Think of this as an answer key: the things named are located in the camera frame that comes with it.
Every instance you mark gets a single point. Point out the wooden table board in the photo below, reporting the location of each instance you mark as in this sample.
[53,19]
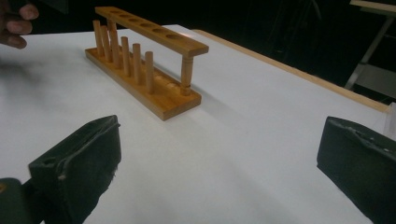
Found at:
[280,66]

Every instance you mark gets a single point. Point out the white table cover sheet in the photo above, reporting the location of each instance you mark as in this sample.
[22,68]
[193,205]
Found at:
[249,140]

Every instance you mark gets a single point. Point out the white metal stand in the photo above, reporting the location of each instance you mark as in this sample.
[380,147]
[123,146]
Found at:
[378,79]

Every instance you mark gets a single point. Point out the wooden test tube rack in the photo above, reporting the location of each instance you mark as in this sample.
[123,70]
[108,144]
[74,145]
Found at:
[174,102]

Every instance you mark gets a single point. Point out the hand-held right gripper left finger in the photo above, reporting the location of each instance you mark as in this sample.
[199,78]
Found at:
[81,168]

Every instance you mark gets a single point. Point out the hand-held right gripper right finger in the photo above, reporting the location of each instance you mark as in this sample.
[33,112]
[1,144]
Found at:
[358,161]

